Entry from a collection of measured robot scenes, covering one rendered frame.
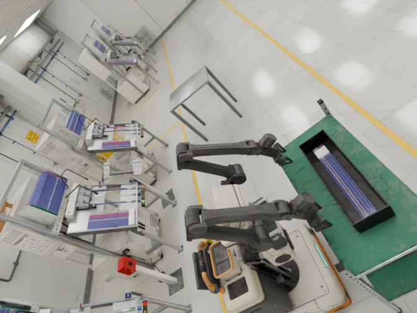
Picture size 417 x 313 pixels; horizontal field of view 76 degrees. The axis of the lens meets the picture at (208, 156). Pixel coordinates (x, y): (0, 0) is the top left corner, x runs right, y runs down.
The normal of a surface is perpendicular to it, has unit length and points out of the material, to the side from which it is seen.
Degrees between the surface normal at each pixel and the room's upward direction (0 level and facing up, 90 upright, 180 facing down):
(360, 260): 0
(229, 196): 43
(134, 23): 90
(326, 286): 0
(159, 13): 90
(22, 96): 90
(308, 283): 0
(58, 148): 90
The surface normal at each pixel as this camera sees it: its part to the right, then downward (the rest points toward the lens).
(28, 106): 0.20, 0.62
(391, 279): -0.64, -0.50
